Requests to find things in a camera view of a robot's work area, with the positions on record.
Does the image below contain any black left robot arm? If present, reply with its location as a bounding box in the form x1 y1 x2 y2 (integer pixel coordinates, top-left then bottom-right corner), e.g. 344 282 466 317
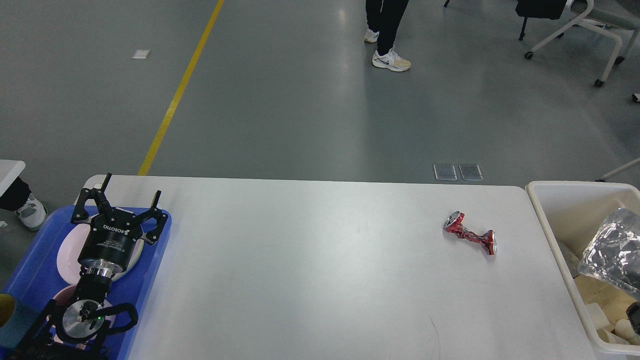
1 174 172 360

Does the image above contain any white side table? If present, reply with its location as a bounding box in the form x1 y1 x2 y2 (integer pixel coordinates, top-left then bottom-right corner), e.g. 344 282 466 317
0 159 26 196

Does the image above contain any blue plastic tray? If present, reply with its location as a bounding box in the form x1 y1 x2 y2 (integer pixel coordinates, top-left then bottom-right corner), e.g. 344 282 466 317
1 205 172 360

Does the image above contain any left metal floor plate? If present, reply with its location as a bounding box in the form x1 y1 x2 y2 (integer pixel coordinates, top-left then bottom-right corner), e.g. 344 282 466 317
433 164 458 182

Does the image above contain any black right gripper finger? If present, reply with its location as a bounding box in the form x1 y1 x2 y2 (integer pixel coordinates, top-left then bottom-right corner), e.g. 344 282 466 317
626 301 640 335

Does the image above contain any clear plastic wrap in bin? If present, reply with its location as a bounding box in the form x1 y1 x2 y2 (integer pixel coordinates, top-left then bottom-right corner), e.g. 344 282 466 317
557 242 580 279

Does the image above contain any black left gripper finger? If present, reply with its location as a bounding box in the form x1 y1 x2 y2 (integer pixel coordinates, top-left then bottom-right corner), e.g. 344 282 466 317
127 190 168 246
69 173 118 227

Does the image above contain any small red object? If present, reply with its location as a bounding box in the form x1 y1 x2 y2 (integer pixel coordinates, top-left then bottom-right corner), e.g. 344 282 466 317
442 210 498 256

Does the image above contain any pink plate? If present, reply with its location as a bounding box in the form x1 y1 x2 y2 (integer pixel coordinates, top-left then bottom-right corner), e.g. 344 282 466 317
56 224 128 285

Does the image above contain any brown paper sheet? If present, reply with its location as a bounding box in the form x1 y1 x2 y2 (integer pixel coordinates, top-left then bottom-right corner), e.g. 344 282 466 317
573 275 636 319

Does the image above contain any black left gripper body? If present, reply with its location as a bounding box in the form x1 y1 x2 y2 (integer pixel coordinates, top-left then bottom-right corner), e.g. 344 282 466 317
77 212 143 276

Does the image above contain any aluminium foil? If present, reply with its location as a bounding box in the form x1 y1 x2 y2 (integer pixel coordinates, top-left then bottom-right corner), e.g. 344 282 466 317
578 208 640 301

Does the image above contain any metal floor plate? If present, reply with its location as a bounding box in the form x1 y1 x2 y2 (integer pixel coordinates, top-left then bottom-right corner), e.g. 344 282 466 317
433 164 458 182
458 164 484 182

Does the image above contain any white paper cup front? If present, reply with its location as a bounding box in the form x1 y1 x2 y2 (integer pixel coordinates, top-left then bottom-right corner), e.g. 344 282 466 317
614 319 640 346

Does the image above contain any white floor label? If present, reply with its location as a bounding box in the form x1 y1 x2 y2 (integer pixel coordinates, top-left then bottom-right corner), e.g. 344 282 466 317
131 48 151 60

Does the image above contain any dark teal cup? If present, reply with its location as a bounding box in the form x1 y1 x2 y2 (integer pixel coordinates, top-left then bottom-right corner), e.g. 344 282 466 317
0 293 40 349

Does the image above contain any white paper cup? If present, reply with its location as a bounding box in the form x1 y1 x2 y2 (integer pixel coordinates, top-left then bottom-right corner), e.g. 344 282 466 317
585 302 611 330
614 319 640 346
596 328 630 346

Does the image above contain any right metal floor plate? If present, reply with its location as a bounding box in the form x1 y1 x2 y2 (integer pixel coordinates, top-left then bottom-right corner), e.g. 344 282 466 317
458 164 484 182

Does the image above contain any cream plastic bin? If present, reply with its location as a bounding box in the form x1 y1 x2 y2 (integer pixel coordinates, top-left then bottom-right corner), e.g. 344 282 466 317
526 181 640 360

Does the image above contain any person with white sneakers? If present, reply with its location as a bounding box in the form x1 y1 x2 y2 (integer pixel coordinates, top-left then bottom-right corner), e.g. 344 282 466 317
364 0 411 72

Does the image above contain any white sneaker at left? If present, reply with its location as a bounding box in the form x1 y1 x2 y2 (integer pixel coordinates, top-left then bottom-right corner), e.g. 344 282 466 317
0 177 48 231

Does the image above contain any white office chair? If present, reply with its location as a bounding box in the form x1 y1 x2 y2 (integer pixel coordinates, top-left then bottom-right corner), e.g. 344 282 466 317
523 0 640 88

